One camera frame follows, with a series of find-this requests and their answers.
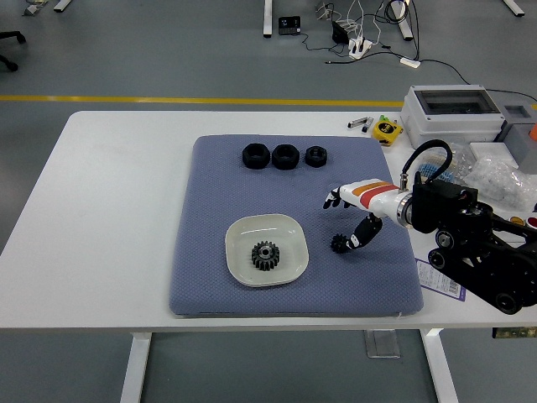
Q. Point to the white orange right robot hand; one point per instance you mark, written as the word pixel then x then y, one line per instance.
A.
pixel 373 195

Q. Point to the small black gear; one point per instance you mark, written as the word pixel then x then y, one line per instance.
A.
pixel 337 243

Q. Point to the large black gear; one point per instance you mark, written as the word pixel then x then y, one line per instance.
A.
pixel 265 256

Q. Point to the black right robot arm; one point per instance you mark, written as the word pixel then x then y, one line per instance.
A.
pixel 461 222

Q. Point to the small black hex nut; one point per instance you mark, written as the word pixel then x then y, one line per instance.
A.
pixel 316 156

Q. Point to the large black hex nut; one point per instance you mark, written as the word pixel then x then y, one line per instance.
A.
pixel 285 157
pixel 255 156

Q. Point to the flat white box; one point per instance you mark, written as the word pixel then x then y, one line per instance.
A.
pixel 491 152

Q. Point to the white push-button control box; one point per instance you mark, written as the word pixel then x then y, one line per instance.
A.
pixel 518 219

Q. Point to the small grey box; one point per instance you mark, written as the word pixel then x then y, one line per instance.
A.
pixel 518 130

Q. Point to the yellow tape measure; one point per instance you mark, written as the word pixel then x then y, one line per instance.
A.
pixel 387 132

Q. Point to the small white blue stick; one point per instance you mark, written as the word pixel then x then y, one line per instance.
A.
pixel 368 124

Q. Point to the black silver marker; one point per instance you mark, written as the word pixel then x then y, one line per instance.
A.
pixel 356 123

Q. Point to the bag of blue resistors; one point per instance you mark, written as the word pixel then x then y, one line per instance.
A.
pixel 461 161

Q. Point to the purple-edged label card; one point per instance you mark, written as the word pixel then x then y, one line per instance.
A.
pixel 425 275

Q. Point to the bag of white parts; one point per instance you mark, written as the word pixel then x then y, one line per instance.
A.
pixel 499 176

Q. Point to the white power adapter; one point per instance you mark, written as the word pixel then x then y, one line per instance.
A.
pixel 410 62

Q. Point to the white square plate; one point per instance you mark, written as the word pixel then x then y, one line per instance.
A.
pixel 243 260

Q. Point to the white power strip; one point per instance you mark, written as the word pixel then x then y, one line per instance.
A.
pixel 360 47

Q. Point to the clear plastic holder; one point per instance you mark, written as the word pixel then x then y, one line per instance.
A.
pixel 382 344

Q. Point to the blue-grey quilted mat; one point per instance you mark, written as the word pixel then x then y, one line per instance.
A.
pixel 218 189

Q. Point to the black power adapter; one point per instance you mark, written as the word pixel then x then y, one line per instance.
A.
pixel 340 32

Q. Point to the orange object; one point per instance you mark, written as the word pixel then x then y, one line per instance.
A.
pixel 533 132

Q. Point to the white desk leg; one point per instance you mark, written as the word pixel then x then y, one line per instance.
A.
pixel 405 23
pixel 267 19

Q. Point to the black device with screen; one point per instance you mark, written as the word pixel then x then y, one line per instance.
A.
pixel 289 24

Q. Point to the black yellow terminal strip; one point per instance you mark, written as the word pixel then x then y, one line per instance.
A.
pixel 514 333

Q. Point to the white desk foot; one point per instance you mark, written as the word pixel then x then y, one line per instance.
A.
pixel 514 6
pixel 63 4

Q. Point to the white table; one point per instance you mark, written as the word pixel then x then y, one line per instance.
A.
pixel 105 210

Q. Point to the black office chair base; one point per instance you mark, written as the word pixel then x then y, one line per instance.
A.
pixel 10 40

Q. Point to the grey electrical enclosure box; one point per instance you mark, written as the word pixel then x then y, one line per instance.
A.
pixel 444 126

